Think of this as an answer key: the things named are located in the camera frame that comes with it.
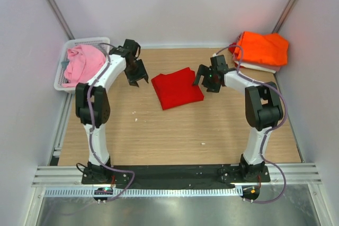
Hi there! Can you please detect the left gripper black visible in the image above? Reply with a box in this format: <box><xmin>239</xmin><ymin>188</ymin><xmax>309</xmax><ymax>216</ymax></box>
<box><xmin>124</xmin><ymin>59</ymin><xmax>148</xmax><ymax>87</ymax></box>

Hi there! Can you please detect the white slotted cable duct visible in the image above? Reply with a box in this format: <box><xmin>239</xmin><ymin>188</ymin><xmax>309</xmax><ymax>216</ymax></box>
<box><xmin>44</xmin><ymin>186</ymin><xmax>243</xmax><ymax>198</ymax></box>

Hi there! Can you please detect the corner aluminium post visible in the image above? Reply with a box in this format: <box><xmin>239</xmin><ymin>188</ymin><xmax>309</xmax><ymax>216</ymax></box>
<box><xmin>46</xmin><ymin>0</ymin><xmax>75</xmax><ymax>40</ymax></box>
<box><xmin>270</xmin><ymin>0</ymin><xmax>315</xmax><ymax>34</ymax></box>

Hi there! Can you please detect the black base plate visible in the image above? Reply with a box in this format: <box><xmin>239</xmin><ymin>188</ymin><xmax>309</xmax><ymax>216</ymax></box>
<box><xmin>76</xmin><ymin>163</ymin><xmax>271</xmax><ymax>190</ymax></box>

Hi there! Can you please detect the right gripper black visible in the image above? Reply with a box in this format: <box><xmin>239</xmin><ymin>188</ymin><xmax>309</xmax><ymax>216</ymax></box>
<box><xmin>192</xmin><ymin>64</ymin><xmax>221</xmax><ymax>93</ymax></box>

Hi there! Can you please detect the white plastic basket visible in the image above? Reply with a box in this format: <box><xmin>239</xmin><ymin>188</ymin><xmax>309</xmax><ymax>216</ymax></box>
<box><xmin>54</xmin><ymin>37</ymin><xmax>110</xmax><ymax>94</ymax></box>

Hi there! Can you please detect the red t shirt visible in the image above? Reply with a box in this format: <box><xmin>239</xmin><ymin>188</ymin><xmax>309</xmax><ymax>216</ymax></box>
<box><xmin>151</xmin><ymin>67</ymin><xmax>204</xmax><ymax>110</ymax></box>
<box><xmin>228</xmin><ymin>42</ymin><xmax>238</xmax><ymax>54</ymax></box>

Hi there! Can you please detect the right corner aluminium post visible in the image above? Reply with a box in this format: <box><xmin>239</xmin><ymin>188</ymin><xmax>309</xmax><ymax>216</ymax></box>
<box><xmin>270</xmin><ymin>0</ymin><xmax>315</xmax><ymax>34</ymax></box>

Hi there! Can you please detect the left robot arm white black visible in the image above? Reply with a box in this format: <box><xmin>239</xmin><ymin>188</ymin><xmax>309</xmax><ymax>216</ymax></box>
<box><xmin>75</xmin><ymin>39</ymin><xmax>149</xmax><ymax>184</ymax></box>

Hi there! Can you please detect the pink folded t shirt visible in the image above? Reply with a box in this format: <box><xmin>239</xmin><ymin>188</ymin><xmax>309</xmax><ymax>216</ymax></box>
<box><xmin>274</xmin><ymin>66</ymin><xmax>281</xmax><ymax>72</ymax></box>

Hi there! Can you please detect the orange folded t shirt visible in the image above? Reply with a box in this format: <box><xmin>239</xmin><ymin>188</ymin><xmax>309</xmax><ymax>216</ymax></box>
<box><xmin>234</xmin><ymin>31</ymin><xmax>289</xmax><ymax>67</ymax></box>

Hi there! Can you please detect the aluminium rail frame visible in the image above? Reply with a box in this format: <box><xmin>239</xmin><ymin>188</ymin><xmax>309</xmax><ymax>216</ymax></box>
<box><xmin>32</xmin><ymin>163</ymin><xmax>322</xmax><ymax>187</ymax></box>

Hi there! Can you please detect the white folded t shirt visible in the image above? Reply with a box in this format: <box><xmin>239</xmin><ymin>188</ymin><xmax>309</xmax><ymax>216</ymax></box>
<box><xmin>240</xmin><ymin>63</ymin><xmax>276</xmax><ymax>74</ymax></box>

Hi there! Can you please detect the red folded t shirt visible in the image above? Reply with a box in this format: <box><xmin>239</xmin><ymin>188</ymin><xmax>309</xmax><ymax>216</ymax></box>
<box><xmin>228</xmin><ymin>42</ymin><xmax>238</xmax><ymax>54</ymax></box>

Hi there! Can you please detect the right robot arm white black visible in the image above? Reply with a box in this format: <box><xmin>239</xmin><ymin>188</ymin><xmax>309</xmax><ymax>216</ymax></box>
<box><xmin>193</xmin><ymin>55</ymin><xmax>284</xmax><ymax>182</ymax></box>

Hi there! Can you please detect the left corner aluminium post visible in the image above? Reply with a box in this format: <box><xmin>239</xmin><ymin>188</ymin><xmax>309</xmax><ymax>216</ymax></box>
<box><xmin>46</xmin><ymin>0</ymin><xmax>75</xmax><ymax>40</ymax></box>

